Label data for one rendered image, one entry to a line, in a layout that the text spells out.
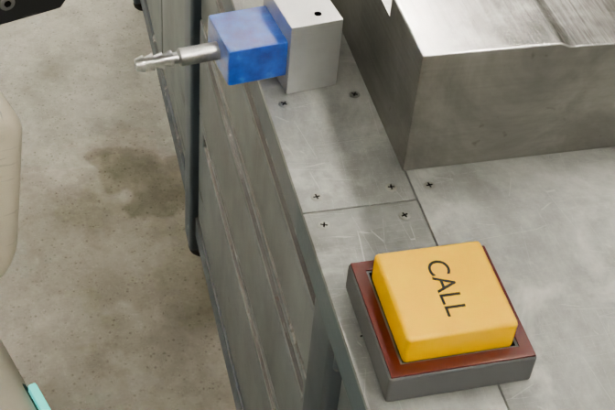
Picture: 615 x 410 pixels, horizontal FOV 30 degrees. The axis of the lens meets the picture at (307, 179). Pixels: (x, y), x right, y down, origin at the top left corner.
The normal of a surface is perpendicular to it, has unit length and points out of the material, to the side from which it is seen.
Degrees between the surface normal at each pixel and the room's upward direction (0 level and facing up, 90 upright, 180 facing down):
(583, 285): 0
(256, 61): 90
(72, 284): 0
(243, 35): 0
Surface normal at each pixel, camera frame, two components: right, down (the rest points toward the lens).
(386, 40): -0.97, 0.11
